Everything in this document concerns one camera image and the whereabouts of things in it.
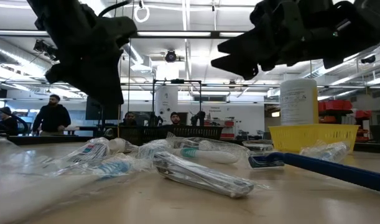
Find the silver ventilation duct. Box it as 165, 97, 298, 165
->
0, 37, 53, 77

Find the small clear packet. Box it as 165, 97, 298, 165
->
241, 139, 274, 152

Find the large red storage bin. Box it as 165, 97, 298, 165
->
317, 99, 354, 113

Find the yellow mesh plastic basket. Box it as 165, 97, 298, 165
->
268, 123, 361, 154

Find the white wipes canister yellow label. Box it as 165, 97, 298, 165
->
279, 78, 320, 126

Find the white capped toothpaste tube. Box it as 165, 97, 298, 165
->
108, 137, 137, 154

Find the black overhead beam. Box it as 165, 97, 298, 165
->
0, 29, 251, 40

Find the person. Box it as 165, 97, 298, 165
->
169, 111, 183, 126
119, 111, 139, 127
0, 106, 20, 136
32, 94, 72, 136

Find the black monitor screen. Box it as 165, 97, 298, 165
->
85, 96, 122, 121

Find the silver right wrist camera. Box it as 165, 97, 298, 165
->
332, 19, 352, 37

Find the silver toiletry packet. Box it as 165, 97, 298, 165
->
152, 151, 270, 200

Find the grey slim packet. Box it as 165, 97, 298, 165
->
0, 133, 25, 156

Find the teal white toothbrush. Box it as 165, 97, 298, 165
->
172, 132, 251, 165

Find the orange storage bin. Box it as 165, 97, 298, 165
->
318, 115, 337, 124

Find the clear bluish toiletry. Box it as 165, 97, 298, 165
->
135, 139, 177, 160

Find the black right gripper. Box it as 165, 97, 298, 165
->
210, 0, 380, 81

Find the black mesh plastic basket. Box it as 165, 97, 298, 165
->
167, 124, 224, 141
118, 125, 174, 146

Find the black metal rig frame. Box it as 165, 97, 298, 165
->
151, 78, 203, 125

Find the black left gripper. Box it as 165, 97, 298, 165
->
26, 0, 137, 106

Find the black overhead camera with cables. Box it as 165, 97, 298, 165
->
33, 39, 58, 62

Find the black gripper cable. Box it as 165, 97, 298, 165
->
98, 0, 132, 17

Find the black curved hose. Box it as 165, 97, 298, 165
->
17, 115, 29, 136

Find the clear plastic packet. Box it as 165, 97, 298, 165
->
299, 139, 351, 163

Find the black round ceiling camera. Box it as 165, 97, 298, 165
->
164, 49, 177, 63

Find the toothpaste tube red blue print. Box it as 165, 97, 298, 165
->
63, 136, 111, 164

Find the blue disposable razor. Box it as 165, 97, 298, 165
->
248, 151, 380, 194

